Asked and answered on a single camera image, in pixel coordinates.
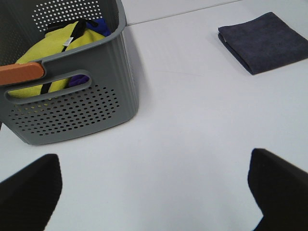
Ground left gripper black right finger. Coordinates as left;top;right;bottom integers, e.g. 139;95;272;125
247;148;308;231

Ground grey perforated plastic basket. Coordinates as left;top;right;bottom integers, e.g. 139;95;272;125
0;0;138;145

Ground dark grey towel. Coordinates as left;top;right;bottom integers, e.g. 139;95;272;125
218;12;308;75

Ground yellow towel with black trim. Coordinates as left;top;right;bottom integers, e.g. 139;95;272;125
8;19;106;98

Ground orange basket handle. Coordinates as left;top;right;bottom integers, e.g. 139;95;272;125
0;62;44;86

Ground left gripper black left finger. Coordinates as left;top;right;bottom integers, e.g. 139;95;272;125
0;154;63;231

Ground blue towel in basket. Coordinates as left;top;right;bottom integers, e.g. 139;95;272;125
86;18;111;37

